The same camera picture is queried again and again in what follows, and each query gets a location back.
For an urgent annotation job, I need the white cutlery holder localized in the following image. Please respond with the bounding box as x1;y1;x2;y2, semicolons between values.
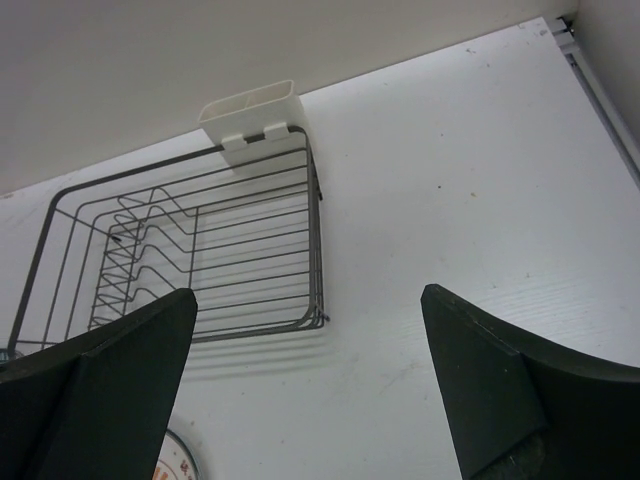
198;80;307;169

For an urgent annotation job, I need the wire dish rack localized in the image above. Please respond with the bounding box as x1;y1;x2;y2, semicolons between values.
3;126;329;359

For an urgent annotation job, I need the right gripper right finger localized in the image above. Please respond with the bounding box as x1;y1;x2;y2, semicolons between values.
421;284;639;479

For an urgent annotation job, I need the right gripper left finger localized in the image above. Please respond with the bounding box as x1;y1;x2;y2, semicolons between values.
1;288;198;479

